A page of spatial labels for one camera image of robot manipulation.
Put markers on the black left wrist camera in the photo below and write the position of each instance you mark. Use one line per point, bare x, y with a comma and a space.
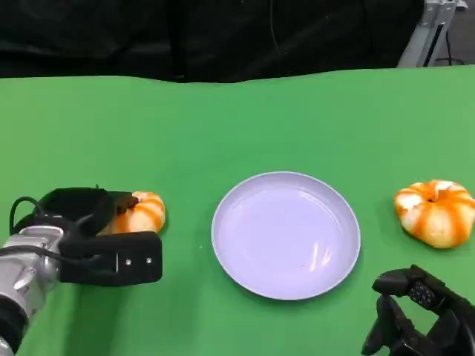
130, 259

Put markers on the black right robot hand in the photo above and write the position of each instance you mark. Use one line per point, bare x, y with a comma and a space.
458, 330

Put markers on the green table cloth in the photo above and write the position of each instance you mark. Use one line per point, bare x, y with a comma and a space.
222, 130

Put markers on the lilac plate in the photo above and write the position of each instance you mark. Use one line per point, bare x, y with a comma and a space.
285, 237

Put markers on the grey metal frame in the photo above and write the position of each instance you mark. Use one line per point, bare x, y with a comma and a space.
423, 41

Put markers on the black backdrop curtain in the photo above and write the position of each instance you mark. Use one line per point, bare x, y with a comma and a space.
185, 37

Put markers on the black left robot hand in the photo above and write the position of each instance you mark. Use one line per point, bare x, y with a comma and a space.
74, 205

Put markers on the orange white toy bread roll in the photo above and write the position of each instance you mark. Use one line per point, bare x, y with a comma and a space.
436, 219
146, 217

